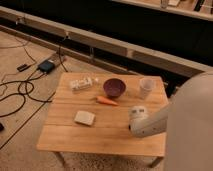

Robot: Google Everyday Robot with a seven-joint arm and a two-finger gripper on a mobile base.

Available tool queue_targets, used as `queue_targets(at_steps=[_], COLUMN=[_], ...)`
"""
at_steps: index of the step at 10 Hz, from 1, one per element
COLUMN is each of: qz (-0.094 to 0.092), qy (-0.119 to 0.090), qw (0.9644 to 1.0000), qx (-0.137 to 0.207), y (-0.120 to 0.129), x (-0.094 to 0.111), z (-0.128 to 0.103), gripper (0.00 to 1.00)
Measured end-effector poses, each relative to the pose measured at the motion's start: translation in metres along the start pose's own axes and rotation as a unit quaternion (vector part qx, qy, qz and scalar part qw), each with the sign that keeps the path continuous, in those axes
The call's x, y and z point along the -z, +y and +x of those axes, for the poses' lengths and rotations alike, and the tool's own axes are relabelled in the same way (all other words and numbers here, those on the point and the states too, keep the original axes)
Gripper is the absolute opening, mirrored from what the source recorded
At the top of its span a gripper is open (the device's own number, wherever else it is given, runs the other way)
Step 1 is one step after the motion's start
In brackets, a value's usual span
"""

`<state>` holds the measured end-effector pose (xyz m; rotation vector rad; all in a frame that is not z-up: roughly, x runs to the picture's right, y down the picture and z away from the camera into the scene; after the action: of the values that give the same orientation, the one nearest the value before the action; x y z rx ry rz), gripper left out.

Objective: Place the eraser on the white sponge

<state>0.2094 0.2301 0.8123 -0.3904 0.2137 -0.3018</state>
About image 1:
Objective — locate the wooden table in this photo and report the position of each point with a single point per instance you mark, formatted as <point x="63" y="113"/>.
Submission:
<point x="109" y="133"/>

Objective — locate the purple bowl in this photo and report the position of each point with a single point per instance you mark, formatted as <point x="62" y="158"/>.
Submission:
<point x="114" y="87"/>

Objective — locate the orange carrot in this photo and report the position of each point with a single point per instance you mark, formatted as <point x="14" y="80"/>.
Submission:
<point x="104" y="100"/>

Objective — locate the black power adapter box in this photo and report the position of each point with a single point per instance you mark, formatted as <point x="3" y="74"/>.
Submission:
<point x="46" y="66"/>

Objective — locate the long wooden beam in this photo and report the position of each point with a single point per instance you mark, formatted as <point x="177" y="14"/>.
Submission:
<point x="148" y="56"/>

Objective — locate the white sponge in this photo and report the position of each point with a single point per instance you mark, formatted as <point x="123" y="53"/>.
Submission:
<point x="84" y="117"/>

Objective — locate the small black floor device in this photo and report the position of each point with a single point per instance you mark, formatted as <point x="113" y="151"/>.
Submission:
<point x="23" y="67"/>

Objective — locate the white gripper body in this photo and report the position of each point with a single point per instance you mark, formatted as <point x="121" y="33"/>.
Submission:
<point x="138" y="112"/>

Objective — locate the clear plastic cup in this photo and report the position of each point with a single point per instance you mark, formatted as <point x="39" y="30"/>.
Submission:
<point x="146" y="86"/>

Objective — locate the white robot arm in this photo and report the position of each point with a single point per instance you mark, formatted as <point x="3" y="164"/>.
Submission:
<point x="188" y="122"/>

